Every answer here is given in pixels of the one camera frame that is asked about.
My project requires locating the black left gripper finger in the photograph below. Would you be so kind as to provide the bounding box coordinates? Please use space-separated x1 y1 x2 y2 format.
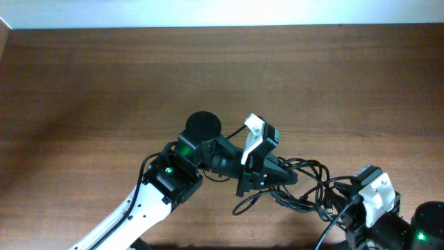
262 163 298 188
263 153 281 170

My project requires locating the black cable bundle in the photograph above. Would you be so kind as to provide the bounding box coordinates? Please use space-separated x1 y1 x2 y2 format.
231 158 355 250

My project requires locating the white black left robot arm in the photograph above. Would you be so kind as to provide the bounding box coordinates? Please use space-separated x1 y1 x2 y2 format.
73 111 298 250

